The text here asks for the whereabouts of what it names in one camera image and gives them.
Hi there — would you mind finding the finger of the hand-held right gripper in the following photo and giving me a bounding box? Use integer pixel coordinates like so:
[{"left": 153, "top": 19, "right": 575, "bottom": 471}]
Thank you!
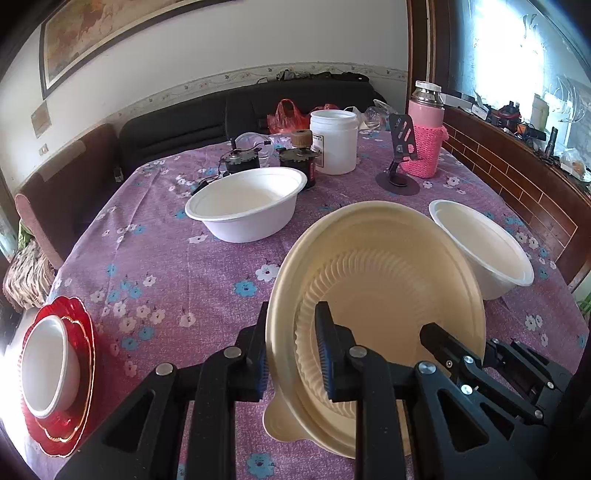
[
  {"left": 419, "top": 322, "right": 546, "bottom": 424},
  {"left": 484, "top": 339, "right": 573, "bottom": 416}
]

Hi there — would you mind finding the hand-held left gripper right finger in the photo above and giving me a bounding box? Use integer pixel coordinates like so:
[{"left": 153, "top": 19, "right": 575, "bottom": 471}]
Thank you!
[{"left": 316, "top": 302, "right": 539, "bottom": 480}]

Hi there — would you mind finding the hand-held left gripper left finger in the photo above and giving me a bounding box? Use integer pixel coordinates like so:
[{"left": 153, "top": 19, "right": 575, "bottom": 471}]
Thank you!
[{"left": 55, "top": 302, "right": 269, "bottom": 480}]

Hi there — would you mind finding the beige ribbed plastic bowl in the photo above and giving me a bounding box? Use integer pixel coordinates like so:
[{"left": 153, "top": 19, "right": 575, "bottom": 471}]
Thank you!
[{"left": 263, "top": 200, "right": 486, "bottom": 460}]

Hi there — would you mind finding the large white foam bowl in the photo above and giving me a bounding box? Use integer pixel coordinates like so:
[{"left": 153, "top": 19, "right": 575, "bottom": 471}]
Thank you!
[{"left": 185, "top": 167, "right": 308, "bottom": 244}]

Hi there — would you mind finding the red deep plate gold lettering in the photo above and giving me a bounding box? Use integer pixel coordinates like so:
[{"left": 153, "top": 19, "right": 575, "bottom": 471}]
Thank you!
[{"left": 21, "top": 295, "right": 99, "bottom": 459}]

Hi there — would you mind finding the black phone stand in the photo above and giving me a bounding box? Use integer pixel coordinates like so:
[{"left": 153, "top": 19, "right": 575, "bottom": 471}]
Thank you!
[{"left": 375, "top": 113, "right": 422, "bottom": 195}]

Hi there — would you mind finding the brown wooden cabinet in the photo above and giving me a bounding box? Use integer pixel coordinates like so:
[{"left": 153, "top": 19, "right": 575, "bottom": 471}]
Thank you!
[{"left": 441, "top": 106, "right": 591, "bottom": 296}]

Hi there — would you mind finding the dark jar with cork lid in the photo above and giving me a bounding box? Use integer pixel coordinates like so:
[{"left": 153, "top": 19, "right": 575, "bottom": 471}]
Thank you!
[{"left": 278, "top": 130, "right": 321, "bottom": 189}]

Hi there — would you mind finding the pink thermos with knit sleeve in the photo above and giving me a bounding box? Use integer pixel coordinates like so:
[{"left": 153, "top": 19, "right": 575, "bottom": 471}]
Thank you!
[{"left": 406, "top": 80, "right": 450, "bottom": 179}]

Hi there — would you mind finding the white plastic jar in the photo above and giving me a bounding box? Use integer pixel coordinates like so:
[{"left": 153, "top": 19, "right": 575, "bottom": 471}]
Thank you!
[{"left": 309, "top": 109, "right": 359, "bottom": 175}]

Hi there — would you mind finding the clear plastic bag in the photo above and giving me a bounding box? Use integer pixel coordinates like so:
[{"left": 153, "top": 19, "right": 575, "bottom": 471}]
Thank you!
[{"left": 360, "top": 99, "right": 393, "bottom": 132}]

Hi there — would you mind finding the red plastic bag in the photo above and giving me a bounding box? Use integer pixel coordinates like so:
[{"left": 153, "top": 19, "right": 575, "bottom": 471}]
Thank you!
[{"left": 268, "top": 98, "right": 311, "bottom": 134}]

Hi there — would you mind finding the patterned seat cushion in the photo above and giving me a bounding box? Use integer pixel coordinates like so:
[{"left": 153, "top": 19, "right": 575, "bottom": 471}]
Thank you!
[{"left": 2, "top": 240, "right": 56, "bottom": 310}]

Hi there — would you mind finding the black sofa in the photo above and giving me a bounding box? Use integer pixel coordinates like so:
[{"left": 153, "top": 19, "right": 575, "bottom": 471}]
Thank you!
[{"left": 117, "top": 71, "right": 375, "bottom": 178}]

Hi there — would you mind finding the brown armchair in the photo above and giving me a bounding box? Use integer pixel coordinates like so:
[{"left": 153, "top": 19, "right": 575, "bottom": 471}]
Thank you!
[{"left": 14, "top": 124, "right": 121, "bottom": 271}]

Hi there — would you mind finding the window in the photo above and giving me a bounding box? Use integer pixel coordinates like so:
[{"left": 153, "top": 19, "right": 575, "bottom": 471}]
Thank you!
[{"left": 450, "top": 0, "right": 591, "bottom": 153}]

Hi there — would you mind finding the small wall plaque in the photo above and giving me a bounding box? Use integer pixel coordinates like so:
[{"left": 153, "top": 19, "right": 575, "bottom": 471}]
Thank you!
[{"left": 30, "top": 102, "right": 51, "bottom": 138}]

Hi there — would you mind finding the framed wall painting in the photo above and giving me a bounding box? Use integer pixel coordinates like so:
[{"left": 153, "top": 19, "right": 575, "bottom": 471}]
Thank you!
[{"left": 39, "top": 0, "right": 241, "bottom": 100}]

